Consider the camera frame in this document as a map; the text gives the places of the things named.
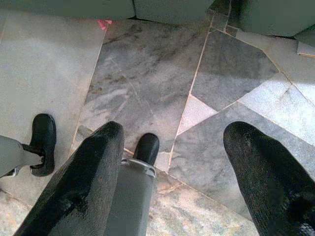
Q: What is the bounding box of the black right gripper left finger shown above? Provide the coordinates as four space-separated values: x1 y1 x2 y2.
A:
13 120 125 236

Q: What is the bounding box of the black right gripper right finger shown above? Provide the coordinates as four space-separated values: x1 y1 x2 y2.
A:
223 120 315 236

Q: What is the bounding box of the grey right robot leg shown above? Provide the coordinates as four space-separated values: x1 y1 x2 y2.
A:
105 158 157 236

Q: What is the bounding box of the grey robot leg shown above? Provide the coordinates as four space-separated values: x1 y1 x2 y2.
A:
105 158 157 236
0 135 46 179

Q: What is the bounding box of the black left robot foot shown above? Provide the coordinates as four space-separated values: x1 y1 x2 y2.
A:
29 113 58 177

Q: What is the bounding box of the black robot foot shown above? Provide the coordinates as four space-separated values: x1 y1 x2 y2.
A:
29 113 58 177
134 133 160 165

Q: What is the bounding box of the black right robot foot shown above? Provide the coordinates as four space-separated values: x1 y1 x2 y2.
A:
134 133 160 165

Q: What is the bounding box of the grey left robot leg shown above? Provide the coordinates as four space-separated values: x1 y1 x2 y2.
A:
0 135 46 179

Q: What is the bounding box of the green leather sofa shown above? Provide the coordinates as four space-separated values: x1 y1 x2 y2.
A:
0 0 315 37

